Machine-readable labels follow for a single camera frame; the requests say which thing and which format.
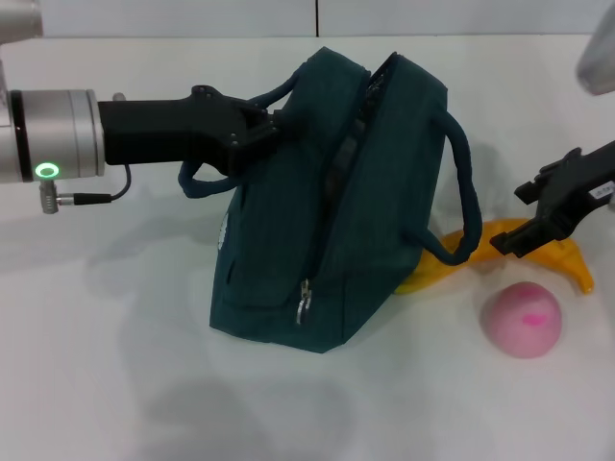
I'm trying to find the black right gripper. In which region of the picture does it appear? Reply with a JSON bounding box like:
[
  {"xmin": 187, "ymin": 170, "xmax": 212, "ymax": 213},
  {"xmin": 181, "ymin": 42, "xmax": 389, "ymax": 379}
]
[{"xmin": 489, "ymin": 138, "xmax": 615, "ymax": 259}]

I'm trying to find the dark teal insulated lunch bag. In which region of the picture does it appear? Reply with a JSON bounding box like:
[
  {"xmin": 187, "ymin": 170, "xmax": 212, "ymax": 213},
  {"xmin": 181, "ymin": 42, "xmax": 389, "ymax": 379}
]
[{"xmin": 177, "ymin": 46, "xmax": 483, "ymax": 355}]

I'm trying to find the left arm cable with connector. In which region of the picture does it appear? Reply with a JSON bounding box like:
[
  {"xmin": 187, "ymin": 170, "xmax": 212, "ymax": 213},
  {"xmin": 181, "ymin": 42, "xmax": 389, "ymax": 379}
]
[{"xmin": 37, "ymin": 91, "xmax": 133, "ymax": 216}]

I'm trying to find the yellow banana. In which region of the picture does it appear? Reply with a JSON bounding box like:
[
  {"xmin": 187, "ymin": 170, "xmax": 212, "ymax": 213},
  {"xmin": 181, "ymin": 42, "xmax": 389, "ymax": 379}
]
[{"xmin": 396, "ymin": 216, "xmax": 596, "ymax": 296}]

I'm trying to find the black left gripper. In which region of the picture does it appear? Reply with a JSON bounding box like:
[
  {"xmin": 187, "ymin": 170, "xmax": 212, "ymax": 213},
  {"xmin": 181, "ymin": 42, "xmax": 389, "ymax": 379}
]
[{"xmin": 97, "ymin": 85, "xmax": 303, "ymax": 176}]

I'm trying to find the pink peach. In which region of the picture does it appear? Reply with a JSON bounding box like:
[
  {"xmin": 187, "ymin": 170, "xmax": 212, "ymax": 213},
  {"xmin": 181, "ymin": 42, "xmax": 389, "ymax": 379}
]
[{"xmin": 480, "ymin": 280, "xmax": 564, "ymax": 359}]

